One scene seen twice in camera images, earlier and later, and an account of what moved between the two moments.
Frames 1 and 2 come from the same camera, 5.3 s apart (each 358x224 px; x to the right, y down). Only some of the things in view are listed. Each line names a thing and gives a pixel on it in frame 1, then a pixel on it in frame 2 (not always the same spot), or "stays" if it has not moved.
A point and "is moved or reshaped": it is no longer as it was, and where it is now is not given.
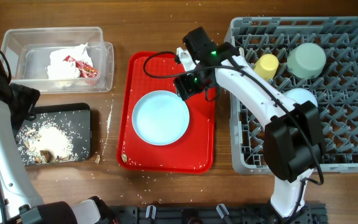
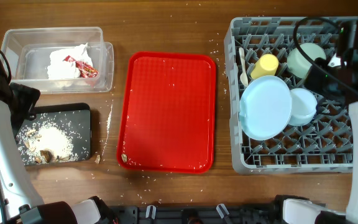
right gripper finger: (188, 84) → (318, 80)
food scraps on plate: (42, 142) stays
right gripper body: (209, 81) → (341, 68)
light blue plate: (160, 117) is moved or reshaped
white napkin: (57, 68) stays
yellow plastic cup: (266, 66) stays
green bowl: (306, 60) stays
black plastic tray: (58, 134) stays
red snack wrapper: (86, 70) stays
